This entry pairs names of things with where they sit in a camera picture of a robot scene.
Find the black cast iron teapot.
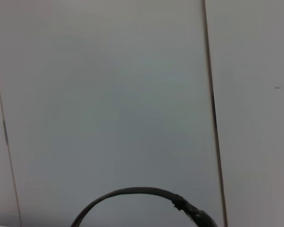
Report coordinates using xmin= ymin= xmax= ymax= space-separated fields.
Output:
xmin=70 ymin=186 xmax=218 ymax=227

